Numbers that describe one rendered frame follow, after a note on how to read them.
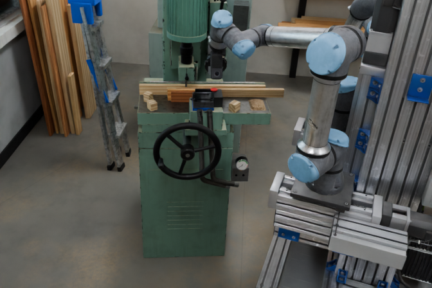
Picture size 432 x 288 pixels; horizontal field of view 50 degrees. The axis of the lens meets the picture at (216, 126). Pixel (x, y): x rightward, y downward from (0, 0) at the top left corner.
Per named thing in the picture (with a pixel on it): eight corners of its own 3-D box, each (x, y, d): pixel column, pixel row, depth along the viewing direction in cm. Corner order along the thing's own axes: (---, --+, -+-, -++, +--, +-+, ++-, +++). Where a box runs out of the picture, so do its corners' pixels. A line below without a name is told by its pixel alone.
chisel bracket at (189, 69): (179, 84, 213) (179, 67, 209) (178, 71, 225) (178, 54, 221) (195, 84, 214) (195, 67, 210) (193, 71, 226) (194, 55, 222)
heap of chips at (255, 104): (251, 110, 213) (251, 107, 212) (248, 99, 222) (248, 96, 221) (266, 110, 214) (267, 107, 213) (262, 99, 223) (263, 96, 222)
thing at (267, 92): (167, 96, 221) (167, 89, 219) (167, 94, 222) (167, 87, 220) (283, 97, 226) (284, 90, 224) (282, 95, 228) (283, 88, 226)
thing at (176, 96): (171, 102, 216) (171, 92, 214) (171, 100, 218) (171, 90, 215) (215, 102, 218) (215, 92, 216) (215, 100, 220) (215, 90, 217)
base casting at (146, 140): (137, 148, 216) (136, 132, 211) (143, 92, 265) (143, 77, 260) (233, 148, 220) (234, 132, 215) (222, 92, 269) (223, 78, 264)
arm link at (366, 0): (355, 4, 186) (330, 57, 233) (384, 6, 186) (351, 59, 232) (356, -21, 189) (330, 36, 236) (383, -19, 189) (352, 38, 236)
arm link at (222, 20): (222, 28, 166) (207, 13, 168) (219, 47, 175) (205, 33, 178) (238, 18, 169) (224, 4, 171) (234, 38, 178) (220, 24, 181)
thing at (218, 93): (192, 110, 198) (193, 99, 195) (191, 98, 208) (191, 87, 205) (223, 110, 199) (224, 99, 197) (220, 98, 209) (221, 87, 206)
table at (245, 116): (135, 135, 201) (134, 124, 198) (139, 102, 227) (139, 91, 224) (274, 135, 207) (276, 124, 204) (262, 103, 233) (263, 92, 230)
